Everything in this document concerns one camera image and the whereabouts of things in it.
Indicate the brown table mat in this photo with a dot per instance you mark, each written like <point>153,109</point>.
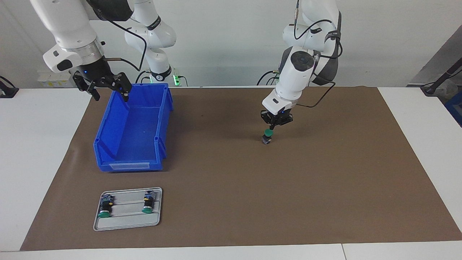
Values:
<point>270,198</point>

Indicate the silver metal tray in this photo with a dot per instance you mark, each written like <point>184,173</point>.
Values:
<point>126,220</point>

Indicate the white background box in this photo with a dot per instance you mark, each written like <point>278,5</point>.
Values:
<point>45,83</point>

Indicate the blue crate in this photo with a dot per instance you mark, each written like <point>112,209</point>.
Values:
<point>455,108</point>

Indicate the green push button yellow block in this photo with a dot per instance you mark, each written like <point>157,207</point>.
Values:
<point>148,204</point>

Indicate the green push button grey block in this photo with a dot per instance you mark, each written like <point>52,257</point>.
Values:
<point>105,207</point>

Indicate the blue plastic storage bin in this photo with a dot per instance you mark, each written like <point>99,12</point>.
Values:
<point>133,133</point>

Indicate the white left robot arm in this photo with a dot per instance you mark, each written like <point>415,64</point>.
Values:
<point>296,79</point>

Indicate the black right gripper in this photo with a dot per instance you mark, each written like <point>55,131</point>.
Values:
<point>95,74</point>

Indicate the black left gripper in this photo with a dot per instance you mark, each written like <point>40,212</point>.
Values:
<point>277,120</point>

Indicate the black stand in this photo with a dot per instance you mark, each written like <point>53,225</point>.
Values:
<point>438,81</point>

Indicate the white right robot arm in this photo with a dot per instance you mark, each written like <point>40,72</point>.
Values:
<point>68,25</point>

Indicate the green push button switch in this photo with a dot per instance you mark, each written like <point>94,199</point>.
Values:
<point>267,133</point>

